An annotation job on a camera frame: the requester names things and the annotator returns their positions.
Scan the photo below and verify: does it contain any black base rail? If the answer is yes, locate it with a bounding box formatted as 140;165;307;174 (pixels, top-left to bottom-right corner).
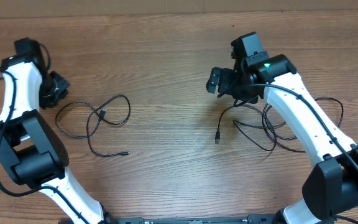
112;214;287;224

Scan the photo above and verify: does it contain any black cable silver plug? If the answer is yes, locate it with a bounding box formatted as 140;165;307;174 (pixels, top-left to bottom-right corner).
55;94;131;158

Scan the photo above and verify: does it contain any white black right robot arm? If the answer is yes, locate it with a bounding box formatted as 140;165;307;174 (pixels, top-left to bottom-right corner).
206;32;358;223

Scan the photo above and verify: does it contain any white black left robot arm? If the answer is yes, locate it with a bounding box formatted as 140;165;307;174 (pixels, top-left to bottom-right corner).
0;38;114;223

